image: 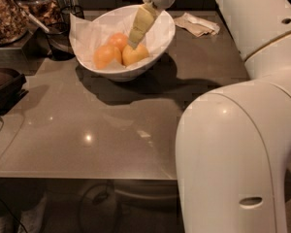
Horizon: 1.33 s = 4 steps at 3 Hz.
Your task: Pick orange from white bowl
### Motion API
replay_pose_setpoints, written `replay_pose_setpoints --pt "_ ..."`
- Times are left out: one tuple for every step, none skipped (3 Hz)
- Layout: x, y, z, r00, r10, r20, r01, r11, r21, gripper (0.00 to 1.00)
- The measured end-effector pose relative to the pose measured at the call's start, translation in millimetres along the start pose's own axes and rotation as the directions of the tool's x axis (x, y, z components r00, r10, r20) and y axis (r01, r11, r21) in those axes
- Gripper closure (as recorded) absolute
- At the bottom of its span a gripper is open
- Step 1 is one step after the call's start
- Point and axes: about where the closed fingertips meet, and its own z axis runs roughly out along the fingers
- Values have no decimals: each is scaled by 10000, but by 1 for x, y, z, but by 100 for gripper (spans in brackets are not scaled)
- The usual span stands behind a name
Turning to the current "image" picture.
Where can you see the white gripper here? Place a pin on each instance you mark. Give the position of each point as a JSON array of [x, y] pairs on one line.
[[143, 17]]

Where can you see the orange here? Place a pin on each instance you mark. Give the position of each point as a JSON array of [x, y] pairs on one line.
[[105, 55], [118, 40], [131, 56]]

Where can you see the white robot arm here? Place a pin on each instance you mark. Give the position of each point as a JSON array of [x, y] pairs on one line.
[[233, 143]]

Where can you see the white ceramic bowl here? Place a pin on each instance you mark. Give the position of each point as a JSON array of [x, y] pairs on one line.
[[119, 72]]

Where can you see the white paper bowl liner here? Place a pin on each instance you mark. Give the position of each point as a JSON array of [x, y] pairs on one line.
[[87, 36]]

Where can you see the crumpled paper napkin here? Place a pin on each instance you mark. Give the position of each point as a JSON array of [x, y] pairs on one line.
[[196, 25]]

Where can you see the small glass snack jar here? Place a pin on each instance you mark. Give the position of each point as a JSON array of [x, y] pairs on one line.
[[46, 11]]

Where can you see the metal shelf block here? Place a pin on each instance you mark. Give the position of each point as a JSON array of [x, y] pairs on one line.
[[27, 54]]

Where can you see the large glass snack jar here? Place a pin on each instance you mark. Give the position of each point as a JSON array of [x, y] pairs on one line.
[[13, 23]]

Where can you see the dark tray device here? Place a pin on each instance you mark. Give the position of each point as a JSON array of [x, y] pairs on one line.
[[11, 83]]

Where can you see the white spoon handle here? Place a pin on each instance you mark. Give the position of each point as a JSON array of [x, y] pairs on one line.
[[32, 18]]

